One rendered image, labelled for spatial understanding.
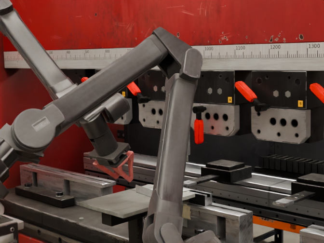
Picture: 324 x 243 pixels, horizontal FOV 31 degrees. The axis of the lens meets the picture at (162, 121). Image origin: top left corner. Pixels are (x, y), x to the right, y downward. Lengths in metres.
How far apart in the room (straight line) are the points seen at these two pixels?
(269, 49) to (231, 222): 0.46
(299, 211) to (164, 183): 0.64
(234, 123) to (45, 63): 0.50
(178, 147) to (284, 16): 0.39
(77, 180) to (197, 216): 0.54
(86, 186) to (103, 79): 0.82
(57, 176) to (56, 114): 0.98
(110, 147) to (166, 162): 0.30
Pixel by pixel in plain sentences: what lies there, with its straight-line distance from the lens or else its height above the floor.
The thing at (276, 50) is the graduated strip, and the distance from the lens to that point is 1.36.
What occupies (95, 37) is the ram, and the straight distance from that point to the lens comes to 1.81.
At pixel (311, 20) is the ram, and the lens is 1.31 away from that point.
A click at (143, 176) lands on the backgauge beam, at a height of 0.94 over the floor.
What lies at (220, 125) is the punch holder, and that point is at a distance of 1.47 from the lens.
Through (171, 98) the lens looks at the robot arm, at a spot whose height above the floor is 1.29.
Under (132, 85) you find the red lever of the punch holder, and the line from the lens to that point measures 1.64.
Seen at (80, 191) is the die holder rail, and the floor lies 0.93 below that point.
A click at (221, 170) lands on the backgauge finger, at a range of 1.79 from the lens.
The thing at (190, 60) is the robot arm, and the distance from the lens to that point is 1.24.
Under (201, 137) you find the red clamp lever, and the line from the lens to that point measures 1.48.
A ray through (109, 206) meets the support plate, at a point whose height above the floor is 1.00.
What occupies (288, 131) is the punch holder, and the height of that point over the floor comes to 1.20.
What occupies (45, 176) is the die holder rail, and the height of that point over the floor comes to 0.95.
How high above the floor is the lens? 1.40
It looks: 7 degrees down
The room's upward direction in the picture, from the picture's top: 2 degrees counter-clockwise
